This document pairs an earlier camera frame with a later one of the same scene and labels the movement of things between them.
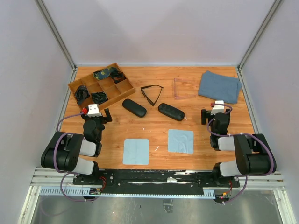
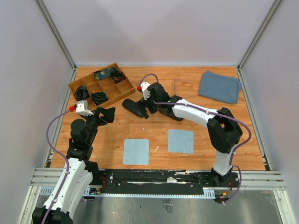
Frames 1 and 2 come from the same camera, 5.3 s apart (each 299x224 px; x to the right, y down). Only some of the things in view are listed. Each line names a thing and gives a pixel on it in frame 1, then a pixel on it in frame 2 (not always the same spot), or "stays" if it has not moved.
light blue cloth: (136, 151) stays
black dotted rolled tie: (99, 97) stays
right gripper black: (206, 114) to (145, 103)
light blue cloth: (181, 141) stays
